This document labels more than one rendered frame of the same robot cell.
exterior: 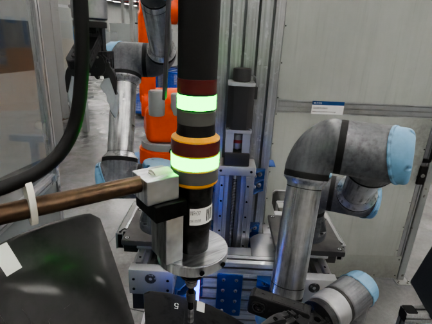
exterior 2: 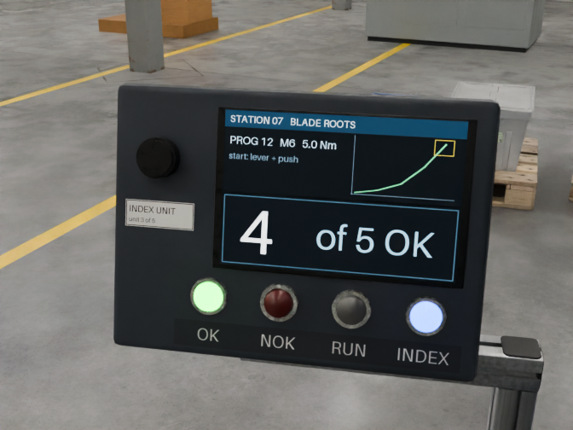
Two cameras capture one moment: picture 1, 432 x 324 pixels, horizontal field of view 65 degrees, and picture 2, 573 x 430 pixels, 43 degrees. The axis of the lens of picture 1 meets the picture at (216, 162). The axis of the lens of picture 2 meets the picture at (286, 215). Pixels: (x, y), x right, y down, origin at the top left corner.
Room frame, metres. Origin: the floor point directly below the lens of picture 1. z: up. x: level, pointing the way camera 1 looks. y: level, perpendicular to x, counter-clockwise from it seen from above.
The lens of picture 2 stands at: (1.18, -0.57, 1.37)
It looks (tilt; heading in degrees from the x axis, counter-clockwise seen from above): 23 degrees down; 192
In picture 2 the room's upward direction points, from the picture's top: straight up
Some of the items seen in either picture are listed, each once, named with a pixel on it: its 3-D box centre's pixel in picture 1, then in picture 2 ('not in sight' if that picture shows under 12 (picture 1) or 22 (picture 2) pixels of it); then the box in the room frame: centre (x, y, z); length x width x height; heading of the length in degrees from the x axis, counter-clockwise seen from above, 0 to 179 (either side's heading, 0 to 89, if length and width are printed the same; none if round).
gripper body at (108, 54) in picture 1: (92, 50); not in sight; (0.81, 0.29, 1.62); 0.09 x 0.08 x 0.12; 2
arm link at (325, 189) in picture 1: (312, 188); not in sight; (1.04, -0.32, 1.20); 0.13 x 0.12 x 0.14; 70
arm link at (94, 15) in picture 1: (87, 11); not in sight; (0.81, 0.29, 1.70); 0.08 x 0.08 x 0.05
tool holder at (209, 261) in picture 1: (184, 215); not in sight; (0.29, 0.03, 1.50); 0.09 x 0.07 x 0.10; 127
